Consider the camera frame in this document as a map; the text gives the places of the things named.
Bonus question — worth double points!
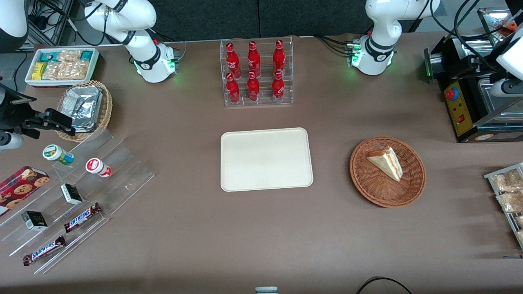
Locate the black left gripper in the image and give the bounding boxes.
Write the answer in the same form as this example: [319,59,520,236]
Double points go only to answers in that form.
[449,56,497,80]

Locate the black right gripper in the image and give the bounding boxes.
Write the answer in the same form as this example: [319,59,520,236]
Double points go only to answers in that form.
[0,84,77,138]

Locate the triangle sandwich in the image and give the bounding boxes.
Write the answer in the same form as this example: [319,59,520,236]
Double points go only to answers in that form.
[366,147,403,182]

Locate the small wicker basket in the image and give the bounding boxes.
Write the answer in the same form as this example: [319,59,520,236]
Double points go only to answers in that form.
[56,80,113,143]

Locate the large round wicker basket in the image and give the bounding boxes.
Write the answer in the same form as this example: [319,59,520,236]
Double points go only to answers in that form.
[349,136,427,208]

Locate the cream plastic tray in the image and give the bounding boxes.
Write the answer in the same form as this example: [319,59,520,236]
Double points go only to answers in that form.
[220,127,314,192]

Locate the green lid yogurt cup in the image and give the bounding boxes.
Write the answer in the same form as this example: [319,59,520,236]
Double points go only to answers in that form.
[42,144,75,165]

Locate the black machine yellow panel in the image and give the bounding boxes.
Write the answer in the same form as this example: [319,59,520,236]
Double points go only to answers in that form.
[424,8,523,143]

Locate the clear cracker bag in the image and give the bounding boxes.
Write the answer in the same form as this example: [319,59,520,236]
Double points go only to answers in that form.
[65,60,89,80]
[42,62,68,80]
[58,50,82,63]

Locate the red lid yogurt cup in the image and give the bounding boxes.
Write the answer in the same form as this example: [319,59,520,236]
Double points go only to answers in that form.
[85,158,113,178]

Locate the white rectangular snack bin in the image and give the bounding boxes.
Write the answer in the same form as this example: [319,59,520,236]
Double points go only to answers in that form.
[25,48,100,87]

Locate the small black carton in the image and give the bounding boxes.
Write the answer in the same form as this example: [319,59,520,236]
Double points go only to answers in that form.
[21,211,48,231]
[60,183,83,205]

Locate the red cookie box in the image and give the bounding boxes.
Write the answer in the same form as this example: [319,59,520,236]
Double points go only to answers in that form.
[0,165,50,217]

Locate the clear acrylic stepped stand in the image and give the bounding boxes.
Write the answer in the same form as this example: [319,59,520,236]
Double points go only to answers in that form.
[0,129,155,275]

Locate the Snickers chocolate bar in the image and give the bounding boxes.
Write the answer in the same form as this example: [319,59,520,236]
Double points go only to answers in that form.
[22,235,67,266]
[64,203,103,233]

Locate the red cola bottle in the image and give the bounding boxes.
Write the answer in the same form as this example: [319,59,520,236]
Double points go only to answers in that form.
[226,73,240,103]
[273,40,286,76]
[248,41,261,77]
[272,71,285,102]
[247,71,260,102]
[226,42,241,78]

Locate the clear acrylic bottle rack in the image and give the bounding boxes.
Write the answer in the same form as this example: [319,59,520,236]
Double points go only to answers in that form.
[220,37,294,107]

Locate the black overhead cables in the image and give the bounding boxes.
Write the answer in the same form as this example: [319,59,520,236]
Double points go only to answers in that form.
[429,0,509,74]

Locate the aluminium frame profile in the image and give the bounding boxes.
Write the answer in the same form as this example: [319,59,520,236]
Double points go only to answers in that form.
[31,0,75,49]

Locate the grey wire tray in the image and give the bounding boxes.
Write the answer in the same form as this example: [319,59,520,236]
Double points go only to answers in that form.
[484,163,523,249]

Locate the black arm base cables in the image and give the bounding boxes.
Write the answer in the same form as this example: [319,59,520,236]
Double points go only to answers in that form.
[314,34,353,56]

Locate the black cable loop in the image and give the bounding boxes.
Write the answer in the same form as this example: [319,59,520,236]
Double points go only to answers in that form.
[355,277,413,294]

